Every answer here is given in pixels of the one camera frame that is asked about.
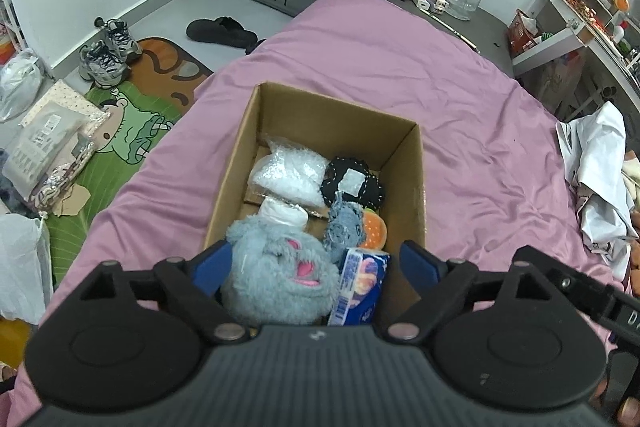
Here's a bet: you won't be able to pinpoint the black slipper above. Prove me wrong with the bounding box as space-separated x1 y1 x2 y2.
186 16 258 49

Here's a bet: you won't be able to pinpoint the clear bag white beads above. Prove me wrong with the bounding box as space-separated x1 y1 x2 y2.
248 136 329 210

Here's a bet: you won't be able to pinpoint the pink bed sheet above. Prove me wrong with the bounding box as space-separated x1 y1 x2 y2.
1 0 612 426

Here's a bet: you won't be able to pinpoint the small white wrapped bundle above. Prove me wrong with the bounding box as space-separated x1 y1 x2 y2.
257 196 308 230

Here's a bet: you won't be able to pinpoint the orange burger plush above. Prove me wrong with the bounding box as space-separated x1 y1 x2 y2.
359 208 387 251

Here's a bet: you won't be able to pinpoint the green cartoon floor mat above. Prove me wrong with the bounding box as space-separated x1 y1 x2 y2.
44 81 181 287

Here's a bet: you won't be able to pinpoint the black knitted frame coaster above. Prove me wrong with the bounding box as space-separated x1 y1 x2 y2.
320 156 385 211

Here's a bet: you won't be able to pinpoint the white desk shelf unit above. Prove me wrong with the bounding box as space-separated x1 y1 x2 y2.
512 0 639 106

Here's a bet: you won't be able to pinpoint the white crumpled clothes pile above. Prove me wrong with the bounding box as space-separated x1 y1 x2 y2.
555 102 638 281

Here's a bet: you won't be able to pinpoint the blue knitted coaster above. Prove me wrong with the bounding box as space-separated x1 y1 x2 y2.
322 198 367 267

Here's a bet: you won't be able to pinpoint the brown cardboard box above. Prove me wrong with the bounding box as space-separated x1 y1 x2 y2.
206 82 425 327

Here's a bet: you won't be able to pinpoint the white plastic bag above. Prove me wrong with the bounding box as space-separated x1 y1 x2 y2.
0 49 43 122

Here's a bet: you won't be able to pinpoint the grey-blue plush toy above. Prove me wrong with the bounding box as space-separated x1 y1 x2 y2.
221 215 340 326

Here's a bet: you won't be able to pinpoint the blue planet tissue pack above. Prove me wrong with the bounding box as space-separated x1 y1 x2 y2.
328 248 390 326

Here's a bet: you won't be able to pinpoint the grey sneaker near wall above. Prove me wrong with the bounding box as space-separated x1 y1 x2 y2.
94 17 142 64

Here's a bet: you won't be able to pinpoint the packaged bedding stack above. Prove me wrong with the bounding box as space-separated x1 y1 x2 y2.
1 80 110 217

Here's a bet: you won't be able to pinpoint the grey sneaker front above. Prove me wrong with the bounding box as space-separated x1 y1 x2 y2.
78 40 130 90

